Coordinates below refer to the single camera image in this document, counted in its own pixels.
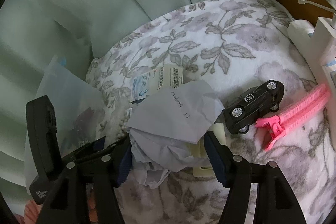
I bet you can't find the white charging cable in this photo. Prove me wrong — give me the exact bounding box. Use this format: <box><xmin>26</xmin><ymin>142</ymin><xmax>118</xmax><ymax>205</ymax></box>
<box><xmin>298</xmin><ymin>0</ymin><xmax>336</xmax><ymax>15</ymax></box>

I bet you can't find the green curtain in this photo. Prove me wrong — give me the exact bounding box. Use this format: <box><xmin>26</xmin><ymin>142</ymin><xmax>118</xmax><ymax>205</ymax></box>
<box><xmin>0</xmin><ymin>0</ymin><xmax>274</xmax><ymax>188</ymax></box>

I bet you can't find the clear plastic storage box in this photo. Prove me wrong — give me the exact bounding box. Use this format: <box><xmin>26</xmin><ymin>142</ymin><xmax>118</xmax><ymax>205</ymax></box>
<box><xmin>23</xmin><ymin>54</ymin><xmax>111</xmax><ymax>196</ymax></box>

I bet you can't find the white power strip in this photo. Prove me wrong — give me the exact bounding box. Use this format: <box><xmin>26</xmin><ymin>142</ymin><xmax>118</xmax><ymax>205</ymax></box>
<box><xmin>288</xmin><ymin>17</ymin><xmax>335</xmax><ymax>88</ymax></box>

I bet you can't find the small blue white box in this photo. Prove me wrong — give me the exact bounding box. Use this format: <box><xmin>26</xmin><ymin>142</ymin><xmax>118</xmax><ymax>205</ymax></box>
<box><xmin>130</xmin><ymin>64</ymin><xmax>183</xmax><ymax>103</ymax></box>

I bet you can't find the white paper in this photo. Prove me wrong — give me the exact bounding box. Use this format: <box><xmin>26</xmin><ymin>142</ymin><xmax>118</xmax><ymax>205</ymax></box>
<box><xmin>126</xmin><ymin>80</ymin><xmax>224</xmax><ymax>189</ymax></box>

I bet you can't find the black toy car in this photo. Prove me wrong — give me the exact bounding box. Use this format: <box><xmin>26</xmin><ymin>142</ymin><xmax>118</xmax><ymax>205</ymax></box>
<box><xmin>223</xmin><ymin>80</ymin><xmax>284</xmax><ymax>135</ymax></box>

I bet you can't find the pink hair roller clip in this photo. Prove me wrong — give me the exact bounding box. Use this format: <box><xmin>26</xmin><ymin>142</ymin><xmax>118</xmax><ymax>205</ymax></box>
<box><xmin>255</xmin><ymin>84</ymin><xmax>331</xmax><ymax>151</ymax></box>

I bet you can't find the white floral blanket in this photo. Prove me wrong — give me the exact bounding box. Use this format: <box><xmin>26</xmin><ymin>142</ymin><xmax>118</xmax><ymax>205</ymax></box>
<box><xmin>85</xmin><ymin>0</ymin><xmax>335</xmax><ymax>223</ymax></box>

